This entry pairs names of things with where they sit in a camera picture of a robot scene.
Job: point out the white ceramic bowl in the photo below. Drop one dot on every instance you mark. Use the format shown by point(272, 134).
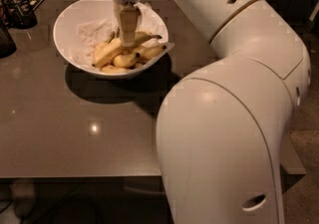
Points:
point(65, 32)

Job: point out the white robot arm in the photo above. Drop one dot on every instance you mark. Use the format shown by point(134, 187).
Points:
point(220, 129)

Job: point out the long top yellow banana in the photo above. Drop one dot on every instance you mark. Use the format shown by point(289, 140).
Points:
point(104, 52)

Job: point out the right yellow banana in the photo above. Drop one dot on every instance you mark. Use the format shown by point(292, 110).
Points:
point(147, 53)

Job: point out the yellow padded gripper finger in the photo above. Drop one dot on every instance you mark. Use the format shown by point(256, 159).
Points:
point(129, 17)
point(116, 12)

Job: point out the small front yellow banana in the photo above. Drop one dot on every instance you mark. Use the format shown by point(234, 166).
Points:
point(126, 60)

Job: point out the bottom yellow banana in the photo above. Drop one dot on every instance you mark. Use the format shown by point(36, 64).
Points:
point(110, 69)

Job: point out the white paper liner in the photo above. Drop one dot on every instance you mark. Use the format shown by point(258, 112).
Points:
point(95, 32)

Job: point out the black round object left edge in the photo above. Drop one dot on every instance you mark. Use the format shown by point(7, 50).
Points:
point(7, 45)

